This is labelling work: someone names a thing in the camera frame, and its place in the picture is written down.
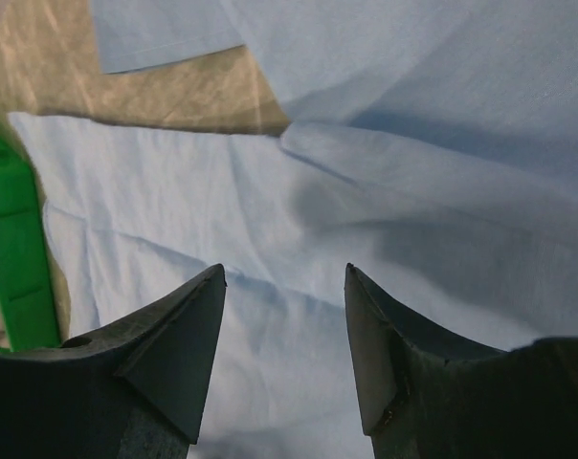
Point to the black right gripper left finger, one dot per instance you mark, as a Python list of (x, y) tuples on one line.
[(135, 388)]

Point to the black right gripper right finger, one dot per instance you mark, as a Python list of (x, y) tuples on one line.
[(426, 392)]

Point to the light blue long sleeve shirt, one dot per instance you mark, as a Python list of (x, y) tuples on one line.
[(432, 144)]

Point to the green plastic bin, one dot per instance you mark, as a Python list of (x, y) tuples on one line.
[(27, 310)]

